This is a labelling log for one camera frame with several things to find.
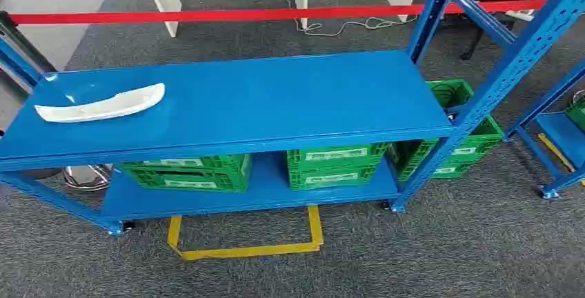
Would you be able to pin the red barrier tape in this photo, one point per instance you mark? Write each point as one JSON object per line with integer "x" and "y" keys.
{"x": 228, "y": 14}

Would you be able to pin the yellow floor tape outline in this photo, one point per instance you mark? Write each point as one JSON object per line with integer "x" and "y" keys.
{"x": 249, "y": 251}

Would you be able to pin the green plastic crate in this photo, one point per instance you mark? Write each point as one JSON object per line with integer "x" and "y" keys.
{"x": 578, "y": 113}
{"x": 333, "y": 168}
{"x": 475, "y": 143}
{"x": 192, "y": 178}

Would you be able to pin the black barrier post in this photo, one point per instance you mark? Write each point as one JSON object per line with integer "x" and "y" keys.
{"x": 23, "y": 40}

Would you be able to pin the blue metal shelf rack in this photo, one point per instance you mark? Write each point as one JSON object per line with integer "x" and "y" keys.
{"x": 560, "y": 136}
{"x": 274, "y": 104}

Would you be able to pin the white curved plastic part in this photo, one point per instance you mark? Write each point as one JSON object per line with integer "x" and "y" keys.
{"x": 105, "y": 107}

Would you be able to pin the white power strip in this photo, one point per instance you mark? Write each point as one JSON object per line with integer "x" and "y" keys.
{"x": 521, "y": 14}

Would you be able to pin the yellow floor tape strip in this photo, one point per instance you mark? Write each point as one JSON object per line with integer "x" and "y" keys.
{"x": 555, "y": 152}

